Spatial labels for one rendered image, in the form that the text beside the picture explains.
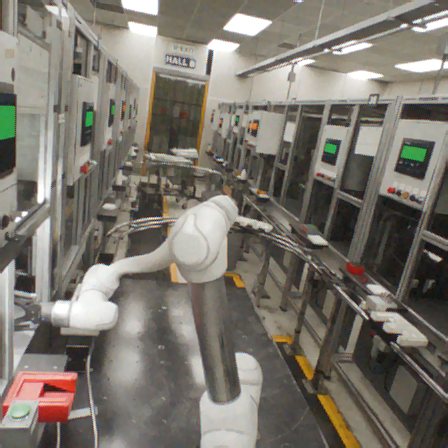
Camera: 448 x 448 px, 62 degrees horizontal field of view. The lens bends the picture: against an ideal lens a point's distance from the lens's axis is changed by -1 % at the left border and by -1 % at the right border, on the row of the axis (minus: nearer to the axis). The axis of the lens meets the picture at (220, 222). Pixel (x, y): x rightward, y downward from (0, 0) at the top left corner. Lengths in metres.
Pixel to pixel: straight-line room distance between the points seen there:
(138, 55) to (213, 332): 8.79
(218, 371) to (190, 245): 0.39
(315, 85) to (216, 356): 9.54
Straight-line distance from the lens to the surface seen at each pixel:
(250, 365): 1.34
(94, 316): 1.36
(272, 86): 9.92
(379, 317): 2.17
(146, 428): 1.47
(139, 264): 1.27
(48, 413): 1.16
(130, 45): 9.57
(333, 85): 10.52
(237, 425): 1.18
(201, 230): 0.89
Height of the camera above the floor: 1.73
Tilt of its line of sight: 16 degrees down
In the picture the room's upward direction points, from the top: 9 degrees clockwise
